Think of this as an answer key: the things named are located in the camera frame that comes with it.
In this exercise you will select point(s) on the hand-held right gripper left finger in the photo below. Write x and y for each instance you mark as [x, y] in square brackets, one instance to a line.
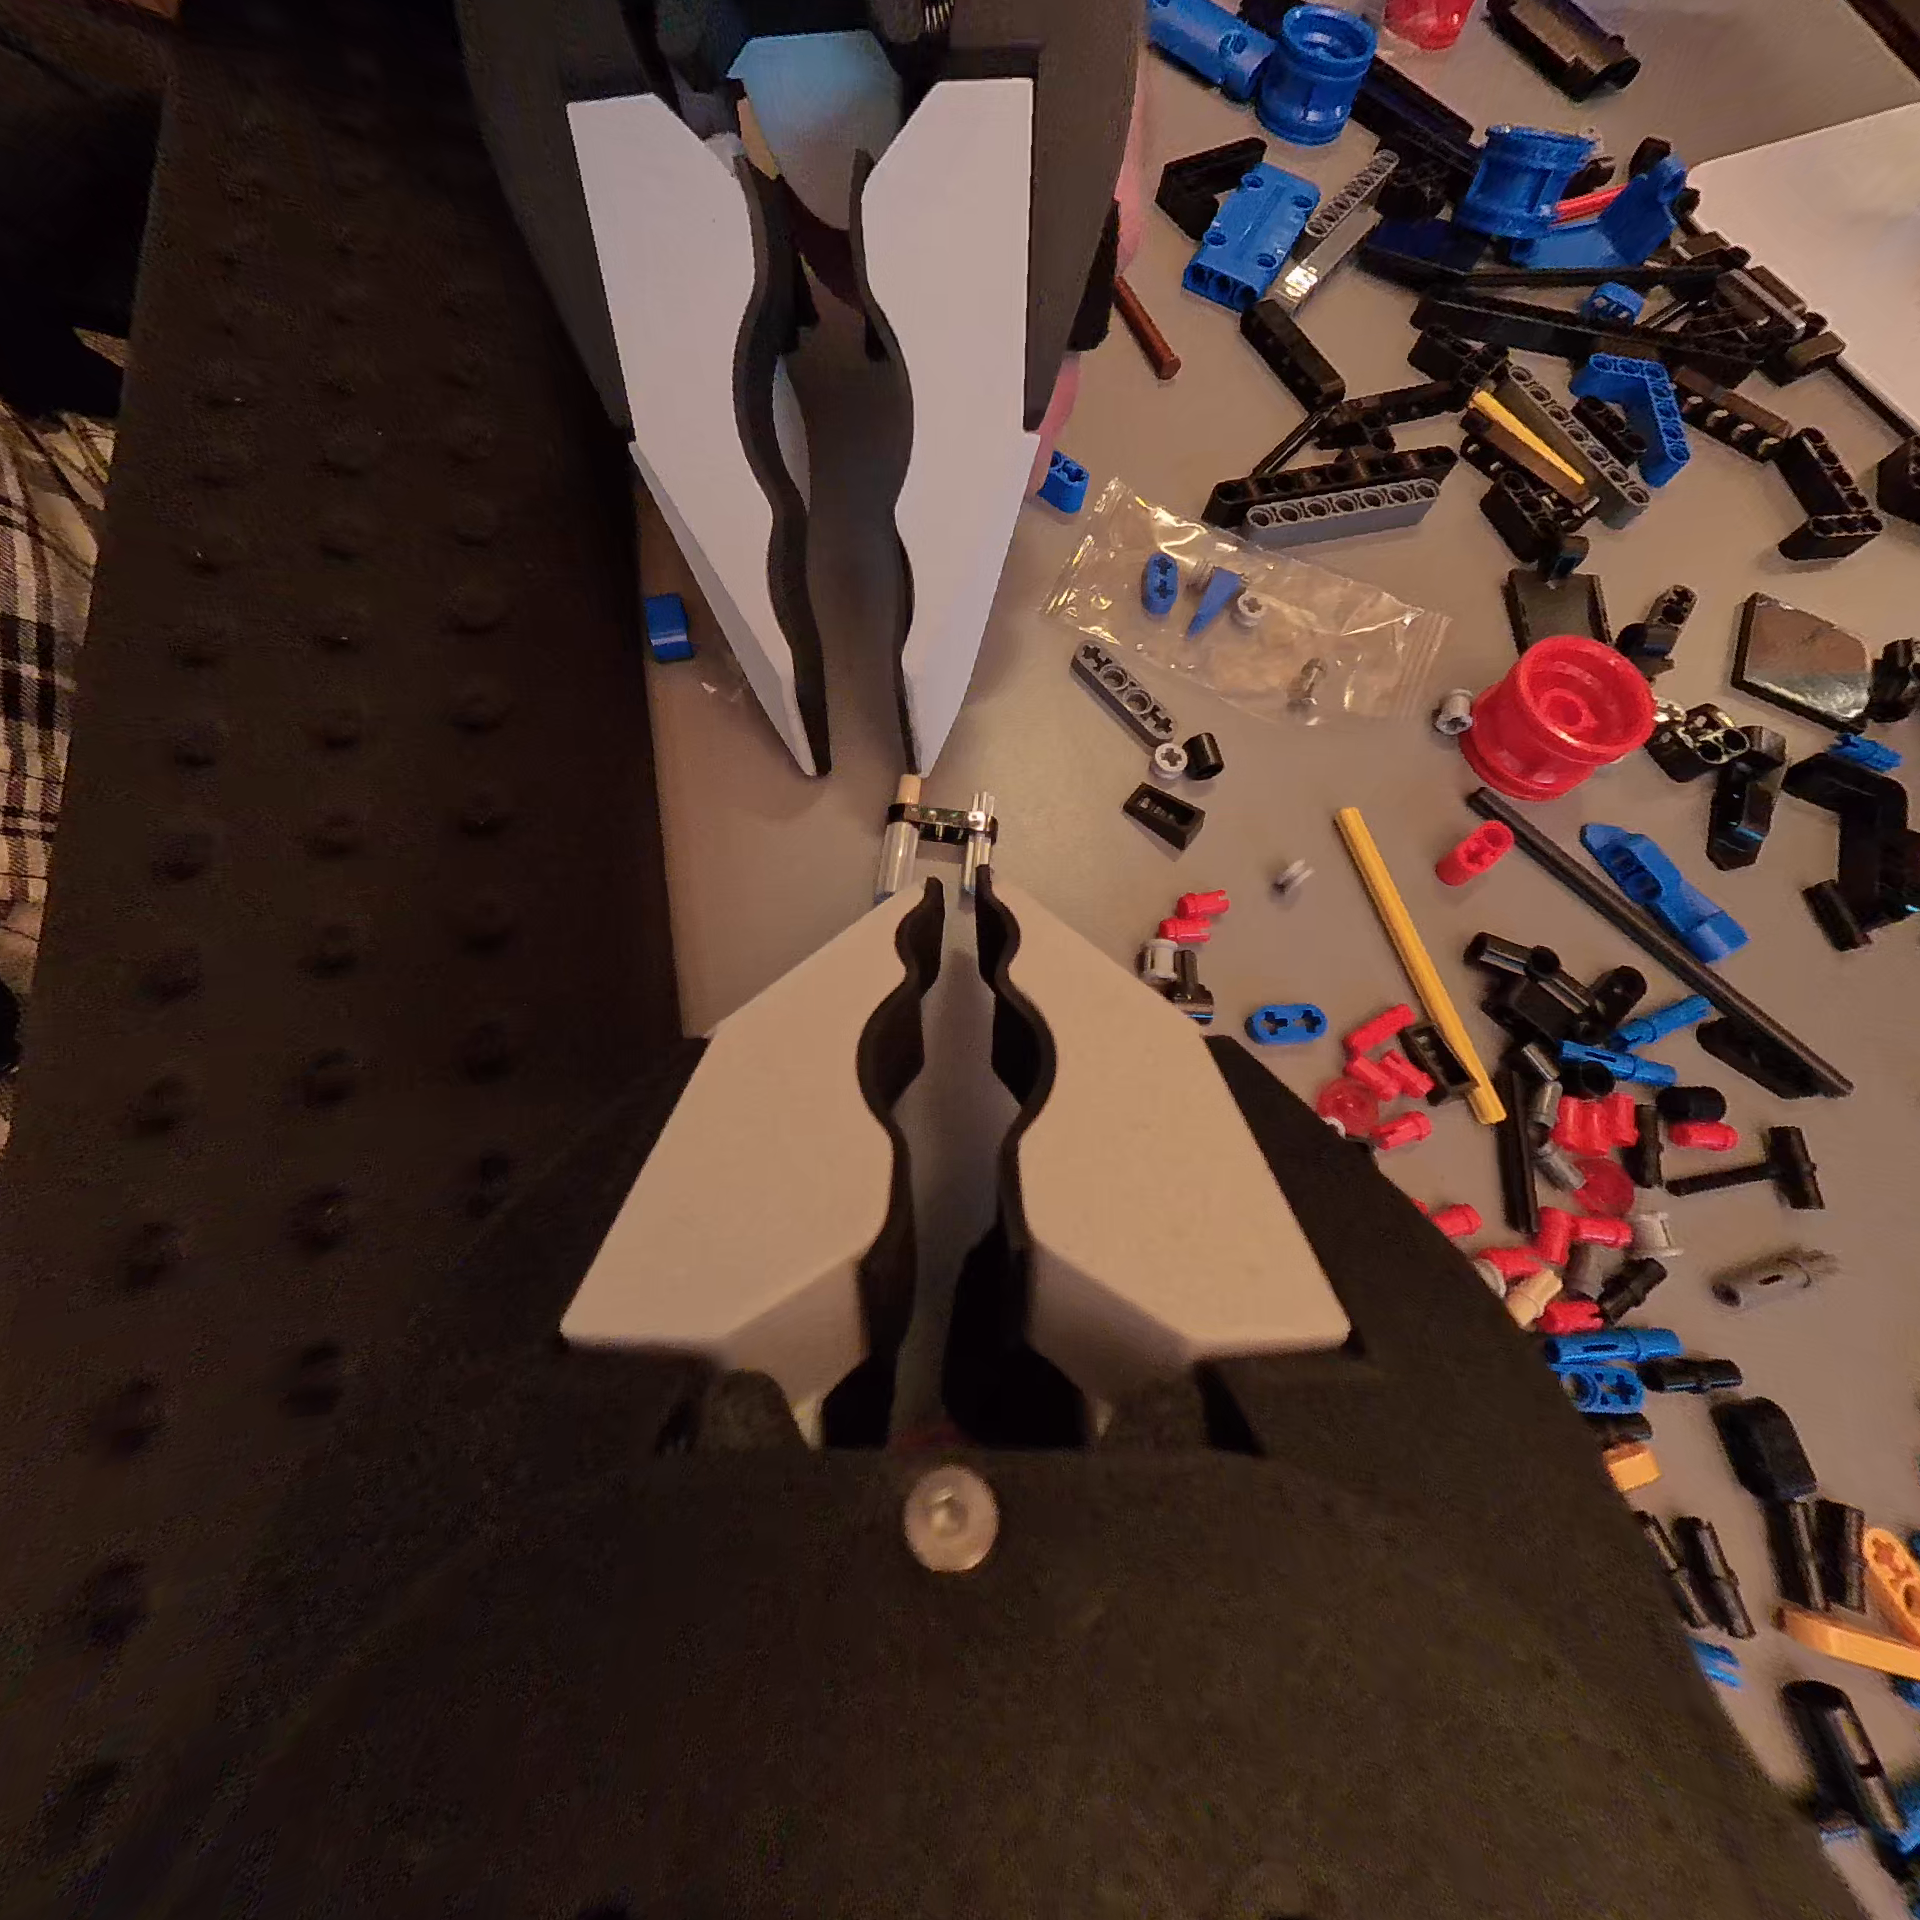
[720, 1200]

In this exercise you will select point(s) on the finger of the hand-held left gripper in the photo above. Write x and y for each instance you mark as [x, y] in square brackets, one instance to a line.
[967, 376]
[676, 376]

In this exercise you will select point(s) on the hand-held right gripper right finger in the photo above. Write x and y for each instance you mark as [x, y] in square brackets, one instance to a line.
[1184, 1200]

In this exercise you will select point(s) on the grey and tan pin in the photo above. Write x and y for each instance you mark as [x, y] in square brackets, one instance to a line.
[898, 839]

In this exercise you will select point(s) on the pile of small colourful pins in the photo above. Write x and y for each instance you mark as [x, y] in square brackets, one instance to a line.
[1590, 1200]

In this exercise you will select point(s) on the black short beam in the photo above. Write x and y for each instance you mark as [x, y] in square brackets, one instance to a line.
[938, 822]

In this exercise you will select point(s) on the grey desk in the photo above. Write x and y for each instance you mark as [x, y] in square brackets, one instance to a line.
[1051, 839]

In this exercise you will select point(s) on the blue small connector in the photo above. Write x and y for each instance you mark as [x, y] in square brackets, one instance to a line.
[1074, 480]

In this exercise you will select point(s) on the blue round tube piece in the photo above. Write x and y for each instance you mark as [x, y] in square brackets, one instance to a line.
[1208, 45]

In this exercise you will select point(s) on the brown short axle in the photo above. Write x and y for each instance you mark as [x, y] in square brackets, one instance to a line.
[1149, 328]

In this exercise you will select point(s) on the blue rectangular panel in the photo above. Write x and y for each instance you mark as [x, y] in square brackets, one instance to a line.
[1254, 234]

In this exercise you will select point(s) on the blue oval short beam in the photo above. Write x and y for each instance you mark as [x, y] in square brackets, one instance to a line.
[1288, 1023]

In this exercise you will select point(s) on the blue wheel rim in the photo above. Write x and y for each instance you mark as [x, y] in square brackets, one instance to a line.
[1318, 76]

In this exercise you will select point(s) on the small blue tile piece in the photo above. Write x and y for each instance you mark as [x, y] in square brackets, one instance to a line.
[669, 627]

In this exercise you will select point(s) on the clear plastic scrap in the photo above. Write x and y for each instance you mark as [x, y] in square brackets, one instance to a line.
[720, 692]

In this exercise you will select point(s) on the long yellow axle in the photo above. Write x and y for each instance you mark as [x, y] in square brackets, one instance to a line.
[1418, 967]

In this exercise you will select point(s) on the grey small bush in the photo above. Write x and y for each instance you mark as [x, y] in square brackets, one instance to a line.
[1296, 879]

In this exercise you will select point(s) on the clear zip bag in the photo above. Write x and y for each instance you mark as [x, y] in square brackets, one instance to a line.
[1244, 600]

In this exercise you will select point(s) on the red wheel rim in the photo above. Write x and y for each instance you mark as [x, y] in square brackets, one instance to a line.
[1560, 722]
[1429, 20]

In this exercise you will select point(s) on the black small slope piece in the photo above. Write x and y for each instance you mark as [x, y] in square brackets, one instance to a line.
[1164, 816]

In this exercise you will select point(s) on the grey long beam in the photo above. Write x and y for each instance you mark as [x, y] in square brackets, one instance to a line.
[1350, 516]

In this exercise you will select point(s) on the red oval short beam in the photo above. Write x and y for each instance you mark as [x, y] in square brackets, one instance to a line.
[1475, 853]

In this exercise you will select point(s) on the long black axle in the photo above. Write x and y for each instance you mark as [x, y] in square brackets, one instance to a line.
[1652, 939]

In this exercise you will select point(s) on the blue curved fairing piece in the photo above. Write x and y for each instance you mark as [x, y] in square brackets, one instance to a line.
[1666, 893]

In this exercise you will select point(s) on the blue thick angled beam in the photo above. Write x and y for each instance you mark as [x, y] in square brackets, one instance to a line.
[1635, 412]

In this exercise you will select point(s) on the black curved panel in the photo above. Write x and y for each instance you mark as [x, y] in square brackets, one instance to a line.
[1560, 608]

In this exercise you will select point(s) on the person's plaid shirt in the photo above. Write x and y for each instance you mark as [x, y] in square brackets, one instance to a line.
[45, 600]

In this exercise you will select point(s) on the pile of black beam pieces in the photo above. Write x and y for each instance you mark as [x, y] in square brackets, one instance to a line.
[1741, 317]

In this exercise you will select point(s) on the tiny blue pin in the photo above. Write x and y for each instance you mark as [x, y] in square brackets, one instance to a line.
[1869, 754]

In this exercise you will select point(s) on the black flat square panel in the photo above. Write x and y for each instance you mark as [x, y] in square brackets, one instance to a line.
[1800, 661]

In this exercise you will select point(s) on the blue drum and bracket assembly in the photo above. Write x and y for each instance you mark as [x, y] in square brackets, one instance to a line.
[1530, 189]

